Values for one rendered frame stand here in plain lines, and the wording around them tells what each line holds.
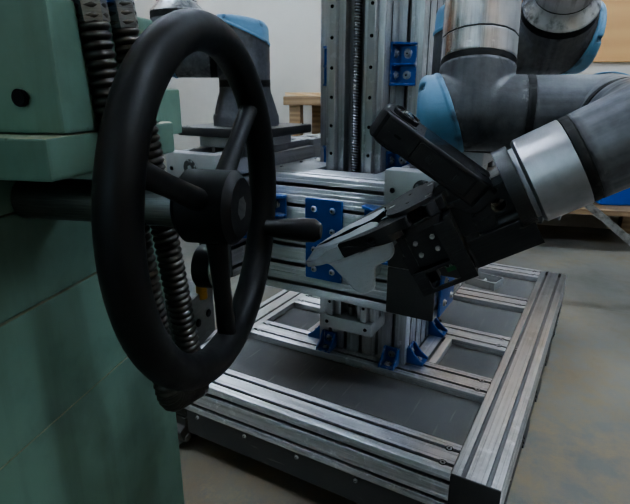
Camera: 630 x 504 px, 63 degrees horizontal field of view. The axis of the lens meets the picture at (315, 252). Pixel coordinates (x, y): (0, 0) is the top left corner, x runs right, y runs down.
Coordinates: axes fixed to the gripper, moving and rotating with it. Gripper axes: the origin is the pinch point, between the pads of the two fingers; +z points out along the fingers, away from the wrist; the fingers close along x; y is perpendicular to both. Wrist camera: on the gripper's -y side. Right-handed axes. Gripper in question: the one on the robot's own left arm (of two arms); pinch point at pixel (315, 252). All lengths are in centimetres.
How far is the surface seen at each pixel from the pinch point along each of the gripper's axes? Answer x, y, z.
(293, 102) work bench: 259, -31, 75
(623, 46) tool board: 323, 36, -104
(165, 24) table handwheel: -15.3, -20.3, -5.3
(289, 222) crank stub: 0.1, -3.8, 0.9
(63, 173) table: -16.5, -16.2, 6.6
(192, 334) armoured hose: -6.5, 1.0, 13.1
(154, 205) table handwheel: -11.6, -11.4, 5.1
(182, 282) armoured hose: -6.7, -4.1, 10.5
